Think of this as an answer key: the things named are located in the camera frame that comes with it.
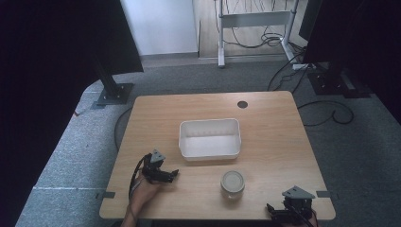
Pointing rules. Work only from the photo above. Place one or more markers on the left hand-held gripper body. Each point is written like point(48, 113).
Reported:
point(153, 164)

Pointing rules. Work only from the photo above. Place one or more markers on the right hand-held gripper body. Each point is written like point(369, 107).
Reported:
point(298, 201)

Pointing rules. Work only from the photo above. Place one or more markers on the glass jar with white lid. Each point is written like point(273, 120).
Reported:
point(232, 184)

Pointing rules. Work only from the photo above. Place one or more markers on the white plastic container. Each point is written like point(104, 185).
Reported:
point(209, 140)

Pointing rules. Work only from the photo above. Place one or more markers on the person's right hand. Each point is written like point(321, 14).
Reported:
point(312, 220)

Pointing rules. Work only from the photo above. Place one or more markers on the dark round table grommet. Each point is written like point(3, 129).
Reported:
point(242, 104)

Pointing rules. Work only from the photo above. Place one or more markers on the black stand base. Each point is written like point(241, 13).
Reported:
point(334, 83)

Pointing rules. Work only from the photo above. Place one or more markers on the black curtain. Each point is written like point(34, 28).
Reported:
point(56, 63)
point(362, 38)

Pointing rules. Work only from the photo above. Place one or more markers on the black stand with base plate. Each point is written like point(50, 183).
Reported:
point(112, 90)

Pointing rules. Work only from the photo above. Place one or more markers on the white desk frame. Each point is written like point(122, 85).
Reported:
point(255, 19)

